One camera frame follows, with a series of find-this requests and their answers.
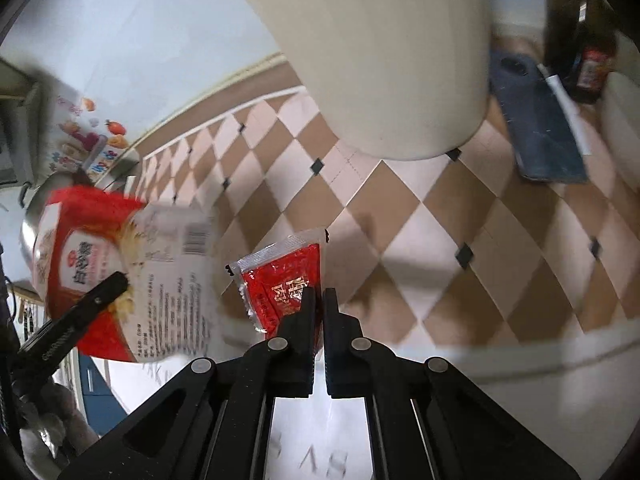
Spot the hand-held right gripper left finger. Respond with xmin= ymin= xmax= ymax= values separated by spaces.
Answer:
xmin=57 ymin=286 xmax=318 ymax=480

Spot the stainless steel wok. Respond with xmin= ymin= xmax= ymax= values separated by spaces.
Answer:
xmin=20 ymin=172 xmax=141 ymax=291

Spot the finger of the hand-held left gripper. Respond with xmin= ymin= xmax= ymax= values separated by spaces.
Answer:
xmin=11 ymin=271 xmax=131 ymax=388

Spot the red noodle packet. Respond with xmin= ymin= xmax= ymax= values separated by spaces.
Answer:
xmin=30 ymin=185 xmax=226 ymax=365

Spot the blue lower cabinet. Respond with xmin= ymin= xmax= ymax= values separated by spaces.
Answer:
xmin=75 ymin=350 xmax=131 ymax=436

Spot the cream utensil holder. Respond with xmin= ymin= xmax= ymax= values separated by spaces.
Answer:
xmin=212 ymin=0 xmax=493 ymax=162

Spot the colourful printed packet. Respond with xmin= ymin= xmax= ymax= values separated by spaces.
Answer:
xmin=47 ymin=92 xmax=131 ymax=178

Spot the small red sauce sachet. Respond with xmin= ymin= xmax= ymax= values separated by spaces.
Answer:
xmin=225 ymin=227 xmax=331 ymax=356

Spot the dark sauce bottle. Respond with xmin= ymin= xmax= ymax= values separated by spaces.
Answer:
xmin=544 ymin=0 xmax=618 ymax=106

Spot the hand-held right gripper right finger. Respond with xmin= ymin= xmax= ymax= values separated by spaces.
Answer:
xmin=322 ymin=287 xmax=583 ymax=480

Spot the checked table mat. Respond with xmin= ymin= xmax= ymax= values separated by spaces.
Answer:
xmin=107 ymin=55 xmax=640 ymax=480

